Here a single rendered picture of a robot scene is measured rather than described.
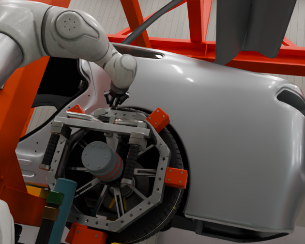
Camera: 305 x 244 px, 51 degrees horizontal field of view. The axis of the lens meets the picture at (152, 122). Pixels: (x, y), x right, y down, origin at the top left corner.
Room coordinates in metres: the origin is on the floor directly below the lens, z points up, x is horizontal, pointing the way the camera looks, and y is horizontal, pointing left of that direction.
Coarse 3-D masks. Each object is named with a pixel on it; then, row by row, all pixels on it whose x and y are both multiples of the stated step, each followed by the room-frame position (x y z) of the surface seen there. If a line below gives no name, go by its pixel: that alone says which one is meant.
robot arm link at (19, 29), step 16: (0, 0) 0.69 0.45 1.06; (16, 0) 0.69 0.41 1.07; (0, 16) 0.66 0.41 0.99; (16, 16) 0.66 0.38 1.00; (32, 16) 0.67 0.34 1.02; (0, 32) 0.65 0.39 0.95; (16, 32) 0.66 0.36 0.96; (32, 32) 0.68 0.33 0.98; (0, 48) 0.64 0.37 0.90; (16, 48) 0.67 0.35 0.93; (32, 48) 0.70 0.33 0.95; (0, 64) 0.64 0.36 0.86; (16, 64) 0.69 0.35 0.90; (0, 80) 0.66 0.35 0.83
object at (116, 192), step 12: (96, 132) 1.58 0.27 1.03; (84, 144) 1.58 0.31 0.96; (72, 156) 1.59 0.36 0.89; (72, 168) 1.57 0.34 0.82; (84, 168) 1.56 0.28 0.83; (144, 168) 1.49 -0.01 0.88; (72, 180) 1.65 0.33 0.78; (96, 180) 1.54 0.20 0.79; (120, 180) 1.56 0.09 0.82; (84, 192) 1.55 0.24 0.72; (120, 192) 1.51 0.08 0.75; (84, 204) 1.73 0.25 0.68; (96, 204) 1.53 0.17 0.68; (120, 216) 1.50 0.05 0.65
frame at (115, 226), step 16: (96, 112) 1.45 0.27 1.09; (112, 112) 1.43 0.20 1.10; (128, 112) 1.41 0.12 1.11; (80, 128) 1.47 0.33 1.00; (64, 144) 1.48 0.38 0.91; (160, 144) 1.38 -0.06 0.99; (64, 160) 1.52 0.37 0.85; (160, 160) 1.36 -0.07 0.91; (48, 176) 1.48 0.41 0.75; (160, 176) 1.36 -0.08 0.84; (160, 192) 1.36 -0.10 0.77; (144, 208) 1.37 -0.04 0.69; (96, 224) 1.43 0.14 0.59; (112, 224) 1.40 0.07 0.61; (128, 224) 1.43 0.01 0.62
